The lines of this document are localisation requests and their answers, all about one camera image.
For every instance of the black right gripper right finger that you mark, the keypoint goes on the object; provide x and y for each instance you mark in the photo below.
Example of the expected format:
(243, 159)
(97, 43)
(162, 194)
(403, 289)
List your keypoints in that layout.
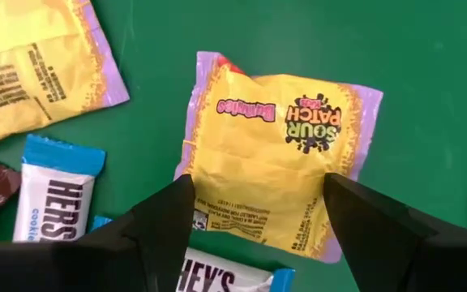
(399, 259)

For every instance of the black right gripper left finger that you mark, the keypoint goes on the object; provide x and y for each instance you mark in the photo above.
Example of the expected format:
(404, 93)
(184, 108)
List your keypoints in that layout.
(128, 259)

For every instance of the white blue Hershey's bar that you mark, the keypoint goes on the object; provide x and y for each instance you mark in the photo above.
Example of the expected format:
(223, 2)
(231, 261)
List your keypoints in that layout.
(55, 194)
(217, 271)

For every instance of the yellow Sour Patch candy packet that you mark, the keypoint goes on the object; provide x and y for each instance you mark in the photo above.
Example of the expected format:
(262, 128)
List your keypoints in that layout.
(22, 61)
(266, 154)

